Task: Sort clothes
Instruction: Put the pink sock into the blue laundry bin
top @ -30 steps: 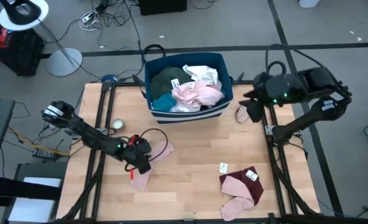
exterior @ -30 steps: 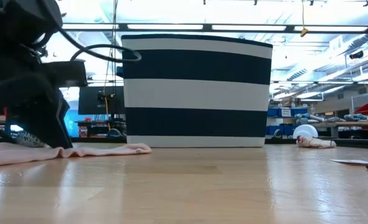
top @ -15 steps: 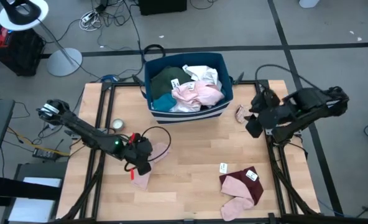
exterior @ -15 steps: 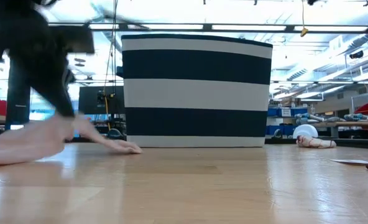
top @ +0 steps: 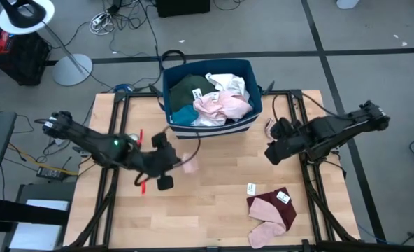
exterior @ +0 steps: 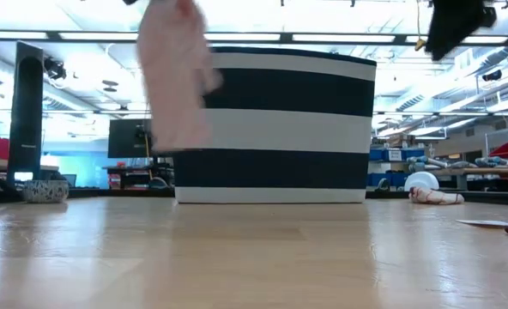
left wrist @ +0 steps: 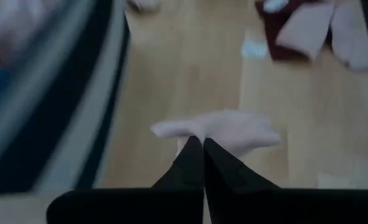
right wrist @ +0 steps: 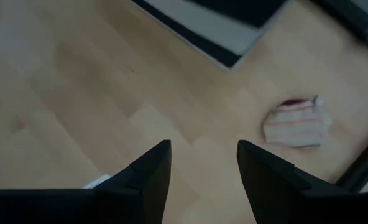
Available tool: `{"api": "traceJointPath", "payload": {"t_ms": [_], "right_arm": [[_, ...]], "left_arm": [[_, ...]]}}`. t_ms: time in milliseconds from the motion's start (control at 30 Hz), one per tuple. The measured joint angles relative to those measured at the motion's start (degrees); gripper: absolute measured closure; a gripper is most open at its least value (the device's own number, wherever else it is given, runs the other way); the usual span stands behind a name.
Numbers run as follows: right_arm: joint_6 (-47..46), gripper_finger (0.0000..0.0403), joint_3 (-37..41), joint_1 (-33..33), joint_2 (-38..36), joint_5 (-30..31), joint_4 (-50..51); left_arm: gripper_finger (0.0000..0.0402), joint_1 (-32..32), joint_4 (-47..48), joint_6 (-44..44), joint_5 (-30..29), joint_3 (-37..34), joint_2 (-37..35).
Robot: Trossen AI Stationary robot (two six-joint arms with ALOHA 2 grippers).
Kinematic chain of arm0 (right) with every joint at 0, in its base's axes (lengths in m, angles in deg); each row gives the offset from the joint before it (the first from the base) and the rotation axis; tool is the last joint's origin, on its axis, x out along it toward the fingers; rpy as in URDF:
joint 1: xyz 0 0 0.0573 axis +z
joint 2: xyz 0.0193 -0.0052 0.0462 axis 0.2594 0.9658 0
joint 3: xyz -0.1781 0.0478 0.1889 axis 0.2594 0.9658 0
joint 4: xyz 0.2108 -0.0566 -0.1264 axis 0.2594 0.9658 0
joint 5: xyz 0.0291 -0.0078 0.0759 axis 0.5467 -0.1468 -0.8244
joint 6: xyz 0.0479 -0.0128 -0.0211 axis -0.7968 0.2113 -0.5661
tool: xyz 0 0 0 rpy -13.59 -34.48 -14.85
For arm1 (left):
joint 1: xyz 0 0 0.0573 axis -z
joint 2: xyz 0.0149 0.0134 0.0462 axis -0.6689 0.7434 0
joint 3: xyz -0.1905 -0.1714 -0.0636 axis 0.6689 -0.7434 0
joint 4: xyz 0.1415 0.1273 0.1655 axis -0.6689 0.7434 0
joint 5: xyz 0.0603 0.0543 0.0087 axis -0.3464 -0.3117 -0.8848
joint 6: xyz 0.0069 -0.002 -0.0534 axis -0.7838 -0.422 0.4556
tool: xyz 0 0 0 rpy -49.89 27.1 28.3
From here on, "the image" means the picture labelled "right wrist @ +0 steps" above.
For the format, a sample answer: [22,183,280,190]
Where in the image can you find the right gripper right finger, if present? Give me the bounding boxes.
[236,139,368,224]

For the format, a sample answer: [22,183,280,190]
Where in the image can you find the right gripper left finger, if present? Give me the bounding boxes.
[0,139,172,224]

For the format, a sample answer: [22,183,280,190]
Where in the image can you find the white striped sock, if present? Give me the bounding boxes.
[262,95,333,149]

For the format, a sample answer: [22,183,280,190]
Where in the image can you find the navy white striped fabric bin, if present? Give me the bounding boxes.
[131,0,293,71]

